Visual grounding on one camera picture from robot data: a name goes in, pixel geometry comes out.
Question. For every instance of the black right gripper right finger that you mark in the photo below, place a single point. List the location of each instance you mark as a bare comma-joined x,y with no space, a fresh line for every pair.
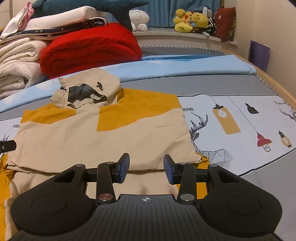
186,175

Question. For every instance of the red folded blanket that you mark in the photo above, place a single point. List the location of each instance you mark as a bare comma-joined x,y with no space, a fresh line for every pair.
89,48

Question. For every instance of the yellow plush toys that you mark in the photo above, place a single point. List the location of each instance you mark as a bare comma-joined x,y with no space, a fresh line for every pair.
189,22

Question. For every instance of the beige and mustard hooded jacket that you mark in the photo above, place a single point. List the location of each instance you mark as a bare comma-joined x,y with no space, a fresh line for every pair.
92,120

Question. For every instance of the cream folded blanket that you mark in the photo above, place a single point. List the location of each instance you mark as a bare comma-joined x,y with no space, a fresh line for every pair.
20,65

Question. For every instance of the white folded pillow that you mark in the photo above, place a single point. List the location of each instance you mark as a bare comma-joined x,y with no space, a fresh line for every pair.
63,19

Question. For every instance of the grey printed bed sheet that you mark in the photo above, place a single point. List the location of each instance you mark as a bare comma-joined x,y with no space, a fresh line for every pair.
243,124

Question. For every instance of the light blue folded sheet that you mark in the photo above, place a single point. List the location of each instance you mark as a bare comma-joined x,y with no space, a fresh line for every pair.
150,67

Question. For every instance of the dark red plush cushion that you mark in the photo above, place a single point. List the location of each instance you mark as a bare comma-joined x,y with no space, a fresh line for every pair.
225,21

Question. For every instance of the dark teal shark plush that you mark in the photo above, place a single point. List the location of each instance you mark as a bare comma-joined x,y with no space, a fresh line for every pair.
119,9

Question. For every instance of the dark patterned folded cloth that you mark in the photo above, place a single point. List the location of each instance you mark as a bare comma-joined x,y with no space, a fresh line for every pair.
55,32

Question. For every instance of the purple box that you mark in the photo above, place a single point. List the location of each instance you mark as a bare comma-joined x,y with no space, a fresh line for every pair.
259,55

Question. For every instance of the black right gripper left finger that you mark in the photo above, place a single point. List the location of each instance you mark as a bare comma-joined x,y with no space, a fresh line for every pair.
105,175

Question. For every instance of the white plush toy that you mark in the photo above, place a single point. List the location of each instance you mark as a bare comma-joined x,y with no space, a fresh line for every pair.
139,20

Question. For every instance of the white pink folded cloth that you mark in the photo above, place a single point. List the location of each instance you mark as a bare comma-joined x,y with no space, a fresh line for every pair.
18,22

